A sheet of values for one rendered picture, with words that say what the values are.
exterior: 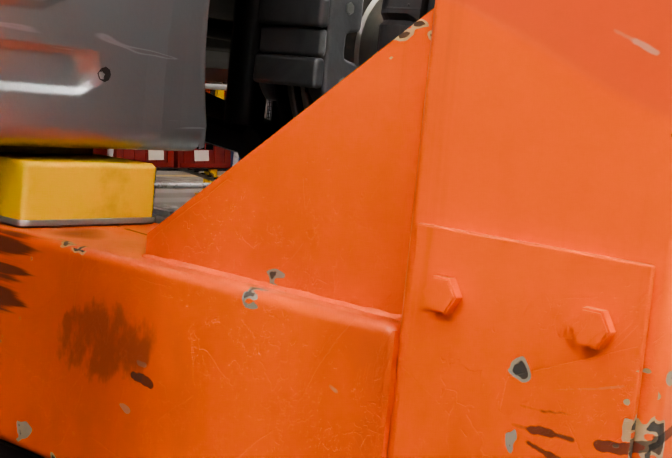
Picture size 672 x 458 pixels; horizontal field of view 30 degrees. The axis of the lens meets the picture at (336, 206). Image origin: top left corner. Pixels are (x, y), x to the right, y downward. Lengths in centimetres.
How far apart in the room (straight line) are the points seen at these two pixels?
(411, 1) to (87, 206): 30
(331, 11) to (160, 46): 31
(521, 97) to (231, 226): 24
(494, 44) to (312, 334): 21
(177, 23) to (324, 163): 32
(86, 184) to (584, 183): 48
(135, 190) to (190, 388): 26
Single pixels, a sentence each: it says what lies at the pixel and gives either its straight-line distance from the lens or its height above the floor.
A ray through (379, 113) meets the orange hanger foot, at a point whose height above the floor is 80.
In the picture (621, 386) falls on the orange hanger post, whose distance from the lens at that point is 63.
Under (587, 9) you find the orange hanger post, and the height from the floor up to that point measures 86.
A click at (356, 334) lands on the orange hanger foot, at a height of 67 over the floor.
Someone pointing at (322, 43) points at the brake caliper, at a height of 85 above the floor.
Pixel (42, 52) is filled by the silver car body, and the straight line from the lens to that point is 97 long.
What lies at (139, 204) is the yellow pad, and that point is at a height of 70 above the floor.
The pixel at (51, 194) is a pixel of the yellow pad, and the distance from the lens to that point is 98.
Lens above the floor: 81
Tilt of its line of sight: 6 degrees down
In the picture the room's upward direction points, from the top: 6 degrees clockwise
